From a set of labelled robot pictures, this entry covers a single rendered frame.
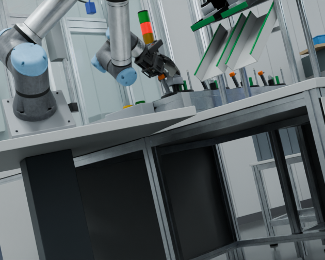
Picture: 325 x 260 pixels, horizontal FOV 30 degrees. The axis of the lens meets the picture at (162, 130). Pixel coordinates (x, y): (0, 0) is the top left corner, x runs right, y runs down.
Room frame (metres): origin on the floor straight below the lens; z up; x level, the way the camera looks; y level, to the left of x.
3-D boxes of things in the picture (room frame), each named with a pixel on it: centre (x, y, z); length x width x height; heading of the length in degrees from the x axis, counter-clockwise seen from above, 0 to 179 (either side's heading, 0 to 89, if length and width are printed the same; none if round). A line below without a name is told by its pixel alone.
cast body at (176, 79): (2.53, -0.10, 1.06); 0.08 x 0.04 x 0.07; 138
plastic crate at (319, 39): (6.47, -1.90, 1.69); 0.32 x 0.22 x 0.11; 111
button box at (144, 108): (2.41, 0.11, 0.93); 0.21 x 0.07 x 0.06; 48
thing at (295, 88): (2.85, -0.39, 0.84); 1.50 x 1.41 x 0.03; 48
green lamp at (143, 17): (2.73, -0.03, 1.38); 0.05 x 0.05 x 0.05
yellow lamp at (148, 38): (2.73, -0.03, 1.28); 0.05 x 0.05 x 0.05
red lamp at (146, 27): (2.73, -0.03, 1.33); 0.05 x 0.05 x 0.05
